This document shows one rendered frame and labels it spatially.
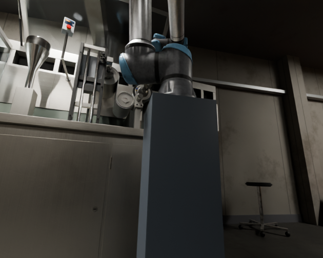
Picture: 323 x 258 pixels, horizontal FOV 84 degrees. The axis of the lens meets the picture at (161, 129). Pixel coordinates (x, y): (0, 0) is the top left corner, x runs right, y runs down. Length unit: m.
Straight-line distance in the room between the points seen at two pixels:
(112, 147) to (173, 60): 0.50
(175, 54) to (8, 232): 0.90
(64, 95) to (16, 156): 0.80
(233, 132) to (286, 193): 1.39
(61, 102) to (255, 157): 3.07
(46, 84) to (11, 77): 0.23
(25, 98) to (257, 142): 3.35
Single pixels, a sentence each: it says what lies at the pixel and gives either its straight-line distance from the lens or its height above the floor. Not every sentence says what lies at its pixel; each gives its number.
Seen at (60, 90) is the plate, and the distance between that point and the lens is 1.65.
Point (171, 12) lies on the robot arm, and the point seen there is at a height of 1.41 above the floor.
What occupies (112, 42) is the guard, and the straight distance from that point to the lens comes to 1.78.
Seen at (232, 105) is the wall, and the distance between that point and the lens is 3.59.
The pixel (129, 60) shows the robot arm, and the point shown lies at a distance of 0.69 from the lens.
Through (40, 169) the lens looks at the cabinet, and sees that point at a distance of 0.92.
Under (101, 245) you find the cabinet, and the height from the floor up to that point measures 0.37.
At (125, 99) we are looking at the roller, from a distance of 1.28.
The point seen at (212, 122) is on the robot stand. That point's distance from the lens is 0.55.
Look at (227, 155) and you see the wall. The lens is 3.26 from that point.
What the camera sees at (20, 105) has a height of 1.05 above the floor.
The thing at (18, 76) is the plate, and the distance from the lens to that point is 1.75.
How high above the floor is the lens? 0.66
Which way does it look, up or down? 15 degrees up
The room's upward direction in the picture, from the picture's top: 2 degrees clockwise
